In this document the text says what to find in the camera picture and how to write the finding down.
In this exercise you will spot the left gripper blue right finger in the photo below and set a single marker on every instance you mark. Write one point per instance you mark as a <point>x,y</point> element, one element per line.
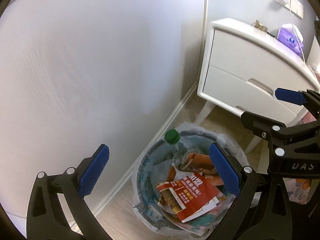
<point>261,209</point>

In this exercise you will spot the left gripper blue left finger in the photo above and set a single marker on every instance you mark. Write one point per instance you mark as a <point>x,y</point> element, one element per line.
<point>45,217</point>

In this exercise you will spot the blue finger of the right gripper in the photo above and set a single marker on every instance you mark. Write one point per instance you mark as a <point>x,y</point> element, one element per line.
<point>261,126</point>
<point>290,96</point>

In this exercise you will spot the pink cartoon snack bag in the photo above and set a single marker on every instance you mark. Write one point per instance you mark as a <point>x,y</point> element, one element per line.
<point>205,222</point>

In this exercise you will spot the red white leaflet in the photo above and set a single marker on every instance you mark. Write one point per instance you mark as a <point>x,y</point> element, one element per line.
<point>198,195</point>

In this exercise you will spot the red flyer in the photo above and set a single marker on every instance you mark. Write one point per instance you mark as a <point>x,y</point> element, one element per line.
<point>169,200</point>

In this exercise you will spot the green cap plastic bottle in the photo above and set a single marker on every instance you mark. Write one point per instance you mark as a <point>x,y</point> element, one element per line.
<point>179,145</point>

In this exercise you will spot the brown cardboard box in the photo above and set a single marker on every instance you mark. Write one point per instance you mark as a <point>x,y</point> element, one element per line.
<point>195,163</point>

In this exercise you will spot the trash bin with liner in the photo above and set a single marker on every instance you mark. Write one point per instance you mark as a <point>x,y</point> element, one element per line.
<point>154,167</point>

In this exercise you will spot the pink grey blanket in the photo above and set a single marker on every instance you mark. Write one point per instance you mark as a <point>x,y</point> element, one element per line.
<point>301,190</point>

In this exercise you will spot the white nightstand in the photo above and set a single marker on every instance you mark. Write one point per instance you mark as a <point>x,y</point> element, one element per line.
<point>242,68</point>

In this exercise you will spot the purple tissue pack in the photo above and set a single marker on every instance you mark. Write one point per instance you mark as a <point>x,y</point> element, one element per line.
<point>291,37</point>

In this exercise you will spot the white corner trim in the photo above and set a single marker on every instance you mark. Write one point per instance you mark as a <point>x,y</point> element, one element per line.
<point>203,40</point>

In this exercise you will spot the keys with keychain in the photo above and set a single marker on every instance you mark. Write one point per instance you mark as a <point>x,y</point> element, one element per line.
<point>260,26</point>

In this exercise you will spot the white wall switch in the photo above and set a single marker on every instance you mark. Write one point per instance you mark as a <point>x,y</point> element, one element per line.
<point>297,8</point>

